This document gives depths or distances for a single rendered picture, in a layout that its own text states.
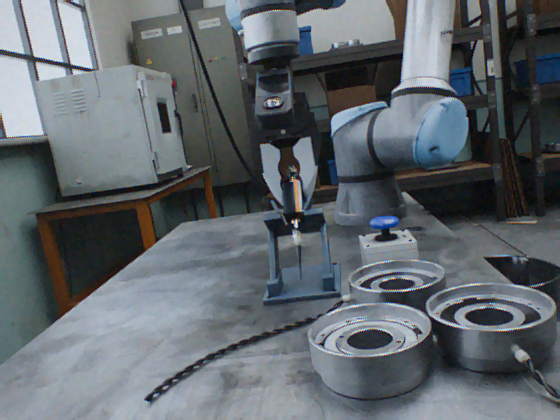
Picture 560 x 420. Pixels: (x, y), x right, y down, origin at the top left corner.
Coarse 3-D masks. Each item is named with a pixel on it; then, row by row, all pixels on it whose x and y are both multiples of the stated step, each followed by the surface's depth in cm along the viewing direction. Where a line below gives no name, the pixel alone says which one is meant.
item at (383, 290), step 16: (352, 272) 57; (368, 272) 58; (384, 272) 59; (432, 272) 56; (352, 288) 53; (384, 288) 56; (400, 288) 56; (416, 288) 49; (432, 288) 50; (416, 304) 49
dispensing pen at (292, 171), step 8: (296, 168) 69; (288, 184) 67; (288, 192) 66; (288, 200) 66; (288, 208) 65; (288, 216) 66; (296, 216) 66; (296, 224) 66; (296, 232) 65; (296, 240) 65; (296, 248) 65
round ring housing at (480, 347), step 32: (448, 288) 47; (480, 288) 48; (512, 288) 46; (480, 320) 45; (512, 320) 42; (544, 320) 38; (448, 352) 42; (480, 352) 39; (512, 352) 38; (544, 352) 40
